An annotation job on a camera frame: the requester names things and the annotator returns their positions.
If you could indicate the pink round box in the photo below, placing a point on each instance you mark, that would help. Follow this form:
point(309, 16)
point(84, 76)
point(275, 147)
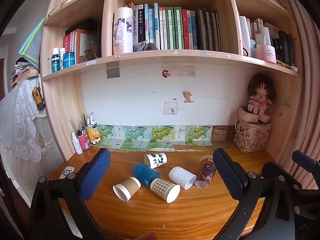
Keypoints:
point(250, 116)

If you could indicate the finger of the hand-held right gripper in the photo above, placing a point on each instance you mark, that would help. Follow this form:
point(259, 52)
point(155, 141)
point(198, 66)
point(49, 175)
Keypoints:
point(272, 170)
point(305, 160)

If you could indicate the white panda print paper cup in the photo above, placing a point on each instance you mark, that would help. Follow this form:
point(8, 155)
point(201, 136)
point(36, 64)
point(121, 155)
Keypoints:
point(155, 160)

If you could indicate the white ink print paper roll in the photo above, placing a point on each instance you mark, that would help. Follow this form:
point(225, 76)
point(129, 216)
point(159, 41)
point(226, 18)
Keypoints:
point(123, 31)

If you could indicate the green framed board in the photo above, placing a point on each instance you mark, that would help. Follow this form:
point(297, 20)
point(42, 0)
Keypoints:
point(31, 40)

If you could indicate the yellow packet with tubes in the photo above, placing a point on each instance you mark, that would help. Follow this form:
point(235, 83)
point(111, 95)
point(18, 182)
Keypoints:
point(93, 133)

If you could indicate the clear printed plastic cup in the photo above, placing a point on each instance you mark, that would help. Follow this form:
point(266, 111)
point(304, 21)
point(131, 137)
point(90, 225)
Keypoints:
point(206, 171)

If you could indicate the red illustrated book box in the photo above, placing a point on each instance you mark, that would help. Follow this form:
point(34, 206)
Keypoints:
point(86, 45)

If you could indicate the red book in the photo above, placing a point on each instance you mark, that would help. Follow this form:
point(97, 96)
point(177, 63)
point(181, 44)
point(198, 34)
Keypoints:
point(67, 44)

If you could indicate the checked paper cup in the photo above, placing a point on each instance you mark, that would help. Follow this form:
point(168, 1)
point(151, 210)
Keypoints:
point(166, 190)

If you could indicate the wooden hanging charm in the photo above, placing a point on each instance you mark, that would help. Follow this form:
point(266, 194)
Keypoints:
point(38, 98)

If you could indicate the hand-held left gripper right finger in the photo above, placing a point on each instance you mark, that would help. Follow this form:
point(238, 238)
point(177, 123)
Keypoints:
point(228, 175)

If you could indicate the white lace cloth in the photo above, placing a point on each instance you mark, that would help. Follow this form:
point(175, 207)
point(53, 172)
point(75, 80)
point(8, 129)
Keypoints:
point(20, 120)

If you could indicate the green grape print folding card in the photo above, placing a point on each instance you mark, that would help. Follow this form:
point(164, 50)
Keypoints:
point(150, 137)

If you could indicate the blue plastic cup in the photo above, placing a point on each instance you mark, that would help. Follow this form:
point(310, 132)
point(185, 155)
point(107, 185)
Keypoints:
point(145, 173)

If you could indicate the teal bottle white cap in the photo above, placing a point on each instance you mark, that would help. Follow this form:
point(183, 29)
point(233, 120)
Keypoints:
point(55, 60)

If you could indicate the printed canvas bag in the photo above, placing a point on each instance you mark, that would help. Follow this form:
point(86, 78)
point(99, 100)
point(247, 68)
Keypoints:
point(251, 137)

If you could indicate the grey tape patch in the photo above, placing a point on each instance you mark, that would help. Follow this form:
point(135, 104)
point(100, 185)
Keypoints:
point(113, 73)

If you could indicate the stack of books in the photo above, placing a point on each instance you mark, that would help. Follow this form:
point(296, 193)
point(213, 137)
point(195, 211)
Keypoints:
point(22, 72)

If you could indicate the white plastic cup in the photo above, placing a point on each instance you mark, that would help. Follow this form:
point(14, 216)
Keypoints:
point(182, 177)

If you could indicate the red pen holder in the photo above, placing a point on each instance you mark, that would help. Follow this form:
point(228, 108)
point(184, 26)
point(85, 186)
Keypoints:
point(83, 141)

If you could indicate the grey stone ornament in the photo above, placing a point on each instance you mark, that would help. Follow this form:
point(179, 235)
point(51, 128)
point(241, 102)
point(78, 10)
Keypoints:
point(147, 47)

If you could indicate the teal jar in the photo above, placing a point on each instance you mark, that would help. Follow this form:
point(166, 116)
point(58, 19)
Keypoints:
point(68, 60)

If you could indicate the white round device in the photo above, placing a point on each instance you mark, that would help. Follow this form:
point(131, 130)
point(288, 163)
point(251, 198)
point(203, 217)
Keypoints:
point(67, 172)

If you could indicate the white paper strip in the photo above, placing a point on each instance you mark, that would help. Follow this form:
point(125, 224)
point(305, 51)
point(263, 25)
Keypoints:
point(188, 150)

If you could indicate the bear sticker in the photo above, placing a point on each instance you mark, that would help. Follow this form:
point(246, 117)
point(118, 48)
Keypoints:
point(187, 96)

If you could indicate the white tube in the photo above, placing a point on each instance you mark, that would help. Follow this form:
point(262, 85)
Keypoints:
point(265, 38)

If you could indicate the white spray bottle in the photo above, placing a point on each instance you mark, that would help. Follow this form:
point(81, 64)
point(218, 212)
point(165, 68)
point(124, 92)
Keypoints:
point(77, 143)

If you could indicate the row of books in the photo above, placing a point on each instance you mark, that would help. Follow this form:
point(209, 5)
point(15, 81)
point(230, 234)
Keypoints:
point(175, 30)

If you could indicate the brown paper cup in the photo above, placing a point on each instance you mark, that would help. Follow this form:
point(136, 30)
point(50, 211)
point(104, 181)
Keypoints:
point(126, 188)

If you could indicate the pale cosmetic boxes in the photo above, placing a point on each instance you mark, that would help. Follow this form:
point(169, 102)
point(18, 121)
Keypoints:
point(257, 26)

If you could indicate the wooden bookshelf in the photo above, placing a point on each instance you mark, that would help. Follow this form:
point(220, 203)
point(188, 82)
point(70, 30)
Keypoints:
point(62, 100)

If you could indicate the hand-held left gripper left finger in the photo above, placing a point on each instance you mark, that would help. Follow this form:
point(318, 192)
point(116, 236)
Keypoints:
point(96, 172)

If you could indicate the clear ruler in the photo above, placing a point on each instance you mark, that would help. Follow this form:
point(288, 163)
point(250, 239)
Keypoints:
point(73, 125)

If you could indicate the brown clear container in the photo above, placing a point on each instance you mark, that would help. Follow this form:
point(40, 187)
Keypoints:
point(220, 133)

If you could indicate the rag doll brown hair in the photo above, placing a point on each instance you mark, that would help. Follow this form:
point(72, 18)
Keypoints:
point(260, 92)

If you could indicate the row of black bottles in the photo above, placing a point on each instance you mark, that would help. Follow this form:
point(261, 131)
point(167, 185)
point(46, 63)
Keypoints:
point(286, 46)

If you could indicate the tall white bottle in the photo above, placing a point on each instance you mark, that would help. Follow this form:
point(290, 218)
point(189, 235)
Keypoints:
point(244, 36)

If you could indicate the small square sticker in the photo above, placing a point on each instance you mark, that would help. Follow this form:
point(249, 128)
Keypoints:
point(170, 108)

